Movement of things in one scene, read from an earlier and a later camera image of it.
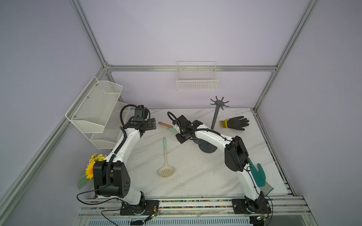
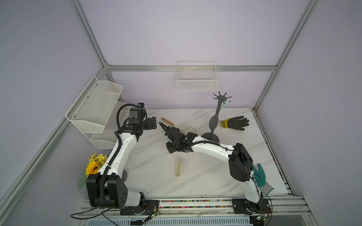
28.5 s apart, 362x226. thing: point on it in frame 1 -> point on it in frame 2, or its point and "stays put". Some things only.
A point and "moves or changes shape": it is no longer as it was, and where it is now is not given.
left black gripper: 151,124 stays put
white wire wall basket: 196,75 stays put
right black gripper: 182,140 -> 171,149
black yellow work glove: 235,123 stays put
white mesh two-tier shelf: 98,114 stays put
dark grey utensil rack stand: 204,146 moves or changes shape
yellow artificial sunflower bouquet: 87,176 stays put
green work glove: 259,177 stays put
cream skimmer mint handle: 166,171 -> 178,164
